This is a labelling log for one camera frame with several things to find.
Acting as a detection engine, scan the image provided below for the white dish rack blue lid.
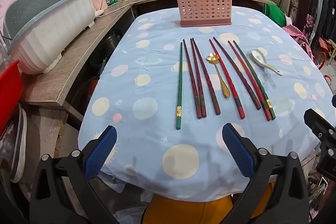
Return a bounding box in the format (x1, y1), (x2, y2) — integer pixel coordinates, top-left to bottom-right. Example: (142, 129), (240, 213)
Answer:
(3, 0), (95, 75)

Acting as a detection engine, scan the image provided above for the white ceramic soup spoon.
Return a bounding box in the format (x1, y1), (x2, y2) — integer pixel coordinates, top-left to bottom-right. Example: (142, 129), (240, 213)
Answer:
(251, 48), (283, 76)

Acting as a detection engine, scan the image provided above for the pink floral bag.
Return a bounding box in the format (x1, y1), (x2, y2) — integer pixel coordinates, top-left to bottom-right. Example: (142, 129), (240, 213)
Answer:
(282, 24), (314, 60)

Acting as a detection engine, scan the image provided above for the red plastic board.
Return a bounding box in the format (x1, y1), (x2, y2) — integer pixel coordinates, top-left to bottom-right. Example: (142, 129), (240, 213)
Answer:
(0, 60), (23, 134)

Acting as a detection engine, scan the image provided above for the green bag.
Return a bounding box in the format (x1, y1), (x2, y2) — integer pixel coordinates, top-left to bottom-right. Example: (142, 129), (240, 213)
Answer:
(262, 3), (286, 28)

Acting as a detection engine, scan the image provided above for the blue planet pattern tablecloth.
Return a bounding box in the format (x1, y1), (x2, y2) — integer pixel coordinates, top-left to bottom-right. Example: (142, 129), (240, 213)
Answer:
(78, 7), (335, 202)

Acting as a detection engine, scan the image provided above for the green chopstick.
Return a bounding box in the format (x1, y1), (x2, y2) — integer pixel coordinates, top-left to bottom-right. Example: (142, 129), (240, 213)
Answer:
(175, 43), (183, 130)
(233, 40), (276, 120)

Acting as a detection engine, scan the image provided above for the bright red chopstick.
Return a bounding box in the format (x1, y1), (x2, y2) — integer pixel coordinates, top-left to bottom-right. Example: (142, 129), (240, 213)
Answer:
(209, 39), (245, 119)

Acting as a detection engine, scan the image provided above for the wooden counter shelf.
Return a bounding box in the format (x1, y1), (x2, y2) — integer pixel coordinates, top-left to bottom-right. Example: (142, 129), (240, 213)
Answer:
(22, 0), (277, 109)

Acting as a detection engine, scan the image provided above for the gold flower spoon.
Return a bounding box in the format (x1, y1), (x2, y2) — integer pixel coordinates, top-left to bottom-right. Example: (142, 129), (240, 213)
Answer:
(206, 53), (230, 98)

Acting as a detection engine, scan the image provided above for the dark maroon chopstick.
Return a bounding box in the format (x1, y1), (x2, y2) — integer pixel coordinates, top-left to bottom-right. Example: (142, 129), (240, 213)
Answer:
(213, 37), (261, 110)

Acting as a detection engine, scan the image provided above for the pink perforated utensil caddy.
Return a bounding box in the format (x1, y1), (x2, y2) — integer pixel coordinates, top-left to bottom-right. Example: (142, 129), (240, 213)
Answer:
(177, 0), (232, 27)

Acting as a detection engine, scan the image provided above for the dark red chopstick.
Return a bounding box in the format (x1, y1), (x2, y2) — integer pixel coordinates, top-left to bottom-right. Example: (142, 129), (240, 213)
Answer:
(183, 40), (202, 119)
(192, 38), (221, 115)
(190, 38), (207, 118)

